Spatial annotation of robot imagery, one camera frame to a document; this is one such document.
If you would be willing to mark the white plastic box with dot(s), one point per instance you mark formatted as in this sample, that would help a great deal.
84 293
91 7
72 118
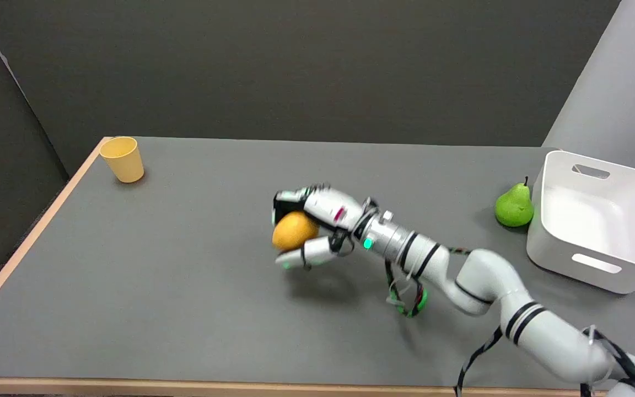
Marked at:
598 220

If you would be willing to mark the green pear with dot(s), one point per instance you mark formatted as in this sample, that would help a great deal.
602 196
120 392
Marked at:
514 206

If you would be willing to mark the yellow-orange lemon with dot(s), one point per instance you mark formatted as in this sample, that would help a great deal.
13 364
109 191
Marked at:
294 230

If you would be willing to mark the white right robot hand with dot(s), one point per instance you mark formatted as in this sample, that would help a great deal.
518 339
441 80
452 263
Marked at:
326 207

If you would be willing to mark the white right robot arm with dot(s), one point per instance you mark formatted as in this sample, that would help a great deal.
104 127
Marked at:
494 286

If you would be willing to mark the yellow plastic cup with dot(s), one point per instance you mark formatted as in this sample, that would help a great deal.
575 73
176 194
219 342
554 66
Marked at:
124 160

